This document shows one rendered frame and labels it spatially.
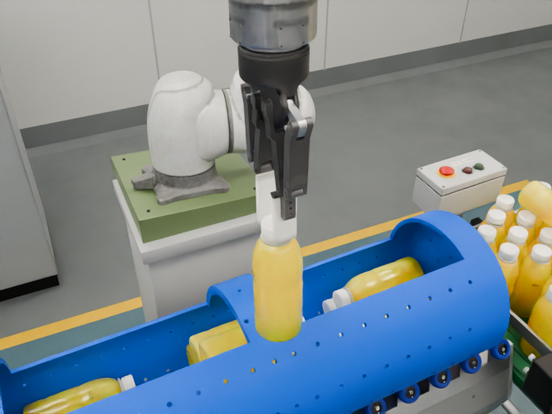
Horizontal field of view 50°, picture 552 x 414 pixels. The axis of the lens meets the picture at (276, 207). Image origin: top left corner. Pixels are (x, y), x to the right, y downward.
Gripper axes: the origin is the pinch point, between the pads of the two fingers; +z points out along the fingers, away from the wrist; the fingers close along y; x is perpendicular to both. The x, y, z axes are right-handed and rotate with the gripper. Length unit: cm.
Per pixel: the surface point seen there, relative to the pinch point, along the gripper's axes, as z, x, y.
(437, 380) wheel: 50, 34, -1
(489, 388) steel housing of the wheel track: 59, 48, 0
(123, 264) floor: 132, 6, -175
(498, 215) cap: 36, 67, -24
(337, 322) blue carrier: 26.0, 11.4, -2.4
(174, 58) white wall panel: 79, 74, -289
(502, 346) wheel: 49, 51, -2
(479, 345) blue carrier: 38, 38, 3
